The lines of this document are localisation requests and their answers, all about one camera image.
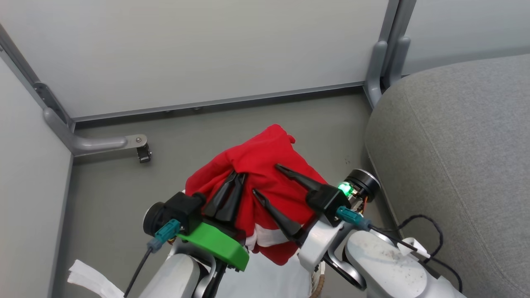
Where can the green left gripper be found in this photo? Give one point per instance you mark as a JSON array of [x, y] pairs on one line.
[[215, 242]]

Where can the white fabric strip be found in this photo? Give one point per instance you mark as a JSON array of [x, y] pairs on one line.
[[89, 279]]

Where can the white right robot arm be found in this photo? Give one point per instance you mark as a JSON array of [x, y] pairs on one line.
[[393, 269]]

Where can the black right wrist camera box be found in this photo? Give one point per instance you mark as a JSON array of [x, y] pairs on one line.
[[327, 200]]

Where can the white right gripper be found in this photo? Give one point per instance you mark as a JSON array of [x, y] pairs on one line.
[[319, 244]]

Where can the red garment with white stripe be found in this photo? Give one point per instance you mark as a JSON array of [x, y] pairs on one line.
[[256, 174]]

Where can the grey partition corner post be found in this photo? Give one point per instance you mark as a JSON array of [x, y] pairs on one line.
[[387, 54]]

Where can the grey partition foot bracket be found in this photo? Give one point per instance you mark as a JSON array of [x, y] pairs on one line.
[[89, 142]]

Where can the grey fabric sofa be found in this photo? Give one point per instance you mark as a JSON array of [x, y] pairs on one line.
[[455, 165]]

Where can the grey partition bottom rail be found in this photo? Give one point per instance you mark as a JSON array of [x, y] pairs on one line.
[[219, 101]]

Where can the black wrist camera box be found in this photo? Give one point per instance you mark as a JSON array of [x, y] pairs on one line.
[[327, 200], [182, 209]]

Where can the small black caster wheel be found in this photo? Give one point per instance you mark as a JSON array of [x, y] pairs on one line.
[[144, 154]]

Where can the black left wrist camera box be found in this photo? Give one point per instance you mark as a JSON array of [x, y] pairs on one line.
[[182, 209]]

